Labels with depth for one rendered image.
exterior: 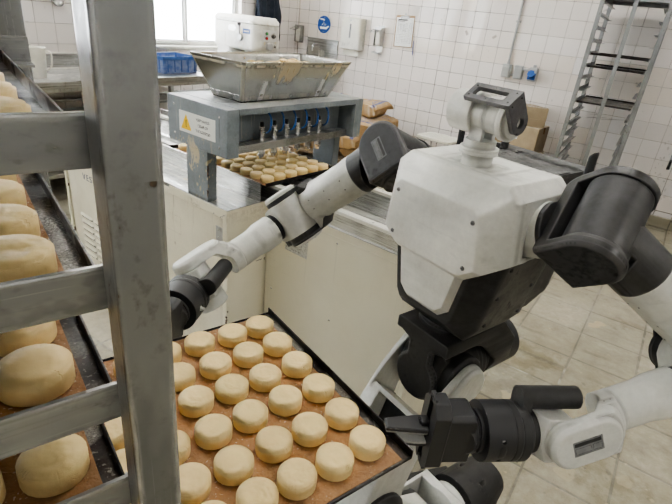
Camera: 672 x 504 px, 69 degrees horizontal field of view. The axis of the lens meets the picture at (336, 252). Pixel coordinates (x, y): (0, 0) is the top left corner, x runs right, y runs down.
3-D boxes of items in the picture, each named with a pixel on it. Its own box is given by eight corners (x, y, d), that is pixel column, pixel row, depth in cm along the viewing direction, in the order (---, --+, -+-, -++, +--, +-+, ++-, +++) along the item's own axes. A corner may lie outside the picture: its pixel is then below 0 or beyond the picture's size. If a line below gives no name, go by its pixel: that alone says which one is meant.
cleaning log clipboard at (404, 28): (412, 55, 543) (419, 14, 526) (412, 55, 542) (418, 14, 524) (391, 51, 556) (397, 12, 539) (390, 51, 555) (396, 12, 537)
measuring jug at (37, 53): (50, 80, 340) (46, 48, 331) (19, 77, 338) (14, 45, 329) (59, 77, 353) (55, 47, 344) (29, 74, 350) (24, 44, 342)
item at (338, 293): (258, 376, 220) (266, 185, 181) (310, 344, 244) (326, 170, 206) (387, 468, 182) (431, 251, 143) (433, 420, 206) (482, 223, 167)
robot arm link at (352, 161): (372, 163, 112) (422, 131, 105) (383, 197, 110) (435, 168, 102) (340, 150, 103) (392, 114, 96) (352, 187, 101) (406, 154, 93)
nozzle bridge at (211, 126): (170, 185, 187) (166, 92, 172) (301, 158, 239) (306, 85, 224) (226, 211, 169) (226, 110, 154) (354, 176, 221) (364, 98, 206)
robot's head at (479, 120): (465, 139, 87) (476, 87, 83) (514, 154, 80) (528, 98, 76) (440, 142, 83) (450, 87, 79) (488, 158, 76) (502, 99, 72)
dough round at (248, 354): (226, 362, 81) (226, 352, 80) (243, 346, 85) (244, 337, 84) (252, 373, 79) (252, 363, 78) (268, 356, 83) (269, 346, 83)
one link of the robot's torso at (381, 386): (340, 496, 118) (435, 329, 113) (390, 557, 106) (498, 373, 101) (295, 502, 107) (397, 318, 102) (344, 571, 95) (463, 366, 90)
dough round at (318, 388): (321, 409, 74) (323, 399, 73) (295, 394, 76) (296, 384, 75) (339, 391, 78) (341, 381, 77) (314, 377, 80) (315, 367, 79)
